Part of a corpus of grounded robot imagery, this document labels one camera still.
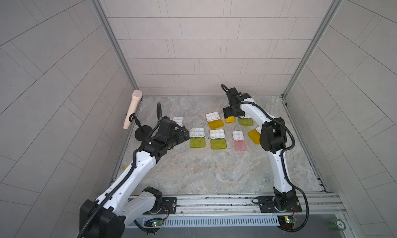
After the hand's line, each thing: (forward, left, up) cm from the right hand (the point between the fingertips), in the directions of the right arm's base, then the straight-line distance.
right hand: (230, 113), depth 101 cm
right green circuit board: (-58, -16, -6) cm, 61 cm away
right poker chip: (-61, -33, 0) cm, 69 cm away
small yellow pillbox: (-3, +1, -2) cm, 4 cm away
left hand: (-20, +28, +11) cm, 36 cm away
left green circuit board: (-55, +42, -1) cm, 69 cm away
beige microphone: (-6, +51, +26) cm, 58 cm away
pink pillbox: (-16, -2, -4) cm, 16 cm away
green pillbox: (-16, +23, -4) cm, 28 cm away
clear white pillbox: (-1, +35, -2) cm, 35 cm away
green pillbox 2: (-17, +10, -5) cm, 20 cm away
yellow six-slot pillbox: (-2, +11, -3) cm, 12 cm away
